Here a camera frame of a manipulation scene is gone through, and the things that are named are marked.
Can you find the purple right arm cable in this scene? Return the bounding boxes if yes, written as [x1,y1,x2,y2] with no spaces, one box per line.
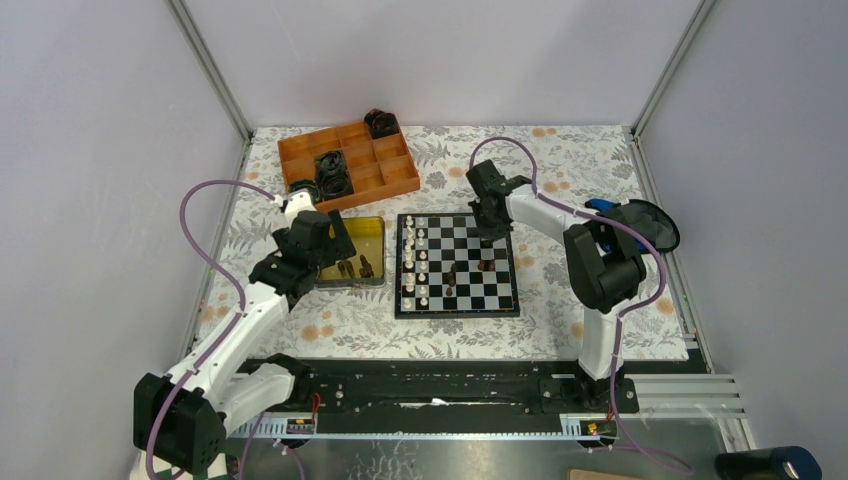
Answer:
[468,137,694,475]

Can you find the floral patterned table mat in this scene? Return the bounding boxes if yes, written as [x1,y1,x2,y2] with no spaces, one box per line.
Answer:
[198,125,690,362]

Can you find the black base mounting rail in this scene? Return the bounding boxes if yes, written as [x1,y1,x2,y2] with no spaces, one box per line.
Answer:
[260,358,639,438]

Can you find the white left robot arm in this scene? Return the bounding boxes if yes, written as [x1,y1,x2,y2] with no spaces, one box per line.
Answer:
[132,210,355,479]

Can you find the orange compartment organizer tray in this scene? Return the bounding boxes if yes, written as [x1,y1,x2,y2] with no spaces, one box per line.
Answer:
[277,121,421,212]

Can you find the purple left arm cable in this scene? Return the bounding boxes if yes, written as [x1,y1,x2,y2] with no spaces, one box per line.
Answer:
[144,180,283,480]

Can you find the black roll at tray corner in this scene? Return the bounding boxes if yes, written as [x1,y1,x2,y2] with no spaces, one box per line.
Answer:
[363,108,400,140]

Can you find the gold metal tin tray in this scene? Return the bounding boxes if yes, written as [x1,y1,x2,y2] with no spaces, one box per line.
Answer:
[316,216,386,289]

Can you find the black white chess board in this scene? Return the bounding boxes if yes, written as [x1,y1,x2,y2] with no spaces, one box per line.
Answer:
[394,213,520,320]

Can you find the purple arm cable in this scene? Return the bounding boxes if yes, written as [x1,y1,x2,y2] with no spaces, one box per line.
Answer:
[144,180,283,480]
[468,137,694,475]

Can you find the row of white chess pieces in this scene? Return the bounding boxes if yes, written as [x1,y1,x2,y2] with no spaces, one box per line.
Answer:
[399,215,430,314]

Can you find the brown chess piece in tin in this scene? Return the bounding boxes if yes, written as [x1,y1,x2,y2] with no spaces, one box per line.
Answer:
[359,254,374,278]
[337,260,355,278]

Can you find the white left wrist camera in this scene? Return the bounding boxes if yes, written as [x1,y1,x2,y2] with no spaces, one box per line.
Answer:
[273,189,316,224]

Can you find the black roll in tray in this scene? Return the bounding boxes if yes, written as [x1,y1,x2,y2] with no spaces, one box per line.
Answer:
[315,150,353,200]

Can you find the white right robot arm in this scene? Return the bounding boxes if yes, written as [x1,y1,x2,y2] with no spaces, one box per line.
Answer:
[466,160,646,412]

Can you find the brown chess piece on board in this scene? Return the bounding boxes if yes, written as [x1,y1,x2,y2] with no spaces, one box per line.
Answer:
[445,263,457,297]
[478,259,497,272]

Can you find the blue black cloth pouch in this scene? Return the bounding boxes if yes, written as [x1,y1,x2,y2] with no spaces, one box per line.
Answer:
[584,198,681,254]

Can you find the dark cylinder bottom right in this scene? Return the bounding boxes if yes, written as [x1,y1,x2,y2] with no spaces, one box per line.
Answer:
[714,446,823,480]

